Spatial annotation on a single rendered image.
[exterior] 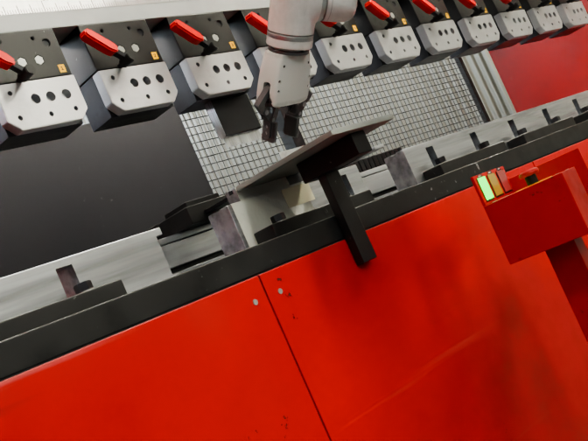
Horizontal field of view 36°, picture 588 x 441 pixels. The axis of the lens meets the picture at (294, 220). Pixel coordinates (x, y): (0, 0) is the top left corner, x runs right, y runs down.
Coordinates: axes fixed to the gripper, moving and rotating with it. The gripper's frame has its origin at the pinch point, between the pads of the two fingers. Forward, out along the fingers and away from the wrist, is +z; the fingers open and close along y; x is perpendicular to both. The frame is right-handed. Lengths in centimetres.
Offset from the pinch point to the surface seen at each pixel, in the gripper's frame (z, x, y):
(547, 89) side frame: 32, -43, -215
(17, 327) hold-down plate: 14, 10, 64
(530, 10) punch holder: -10, -16, -130
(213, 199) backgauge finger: 20.7, -17.9, -1.9
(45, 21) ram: -18.4, -22.8, 35.9
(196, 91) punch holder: -5.4, -12.8, 9.9
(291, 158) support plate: 0.7, 10.8, 9.2
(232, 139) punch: 4.1, -9.1, 3.2
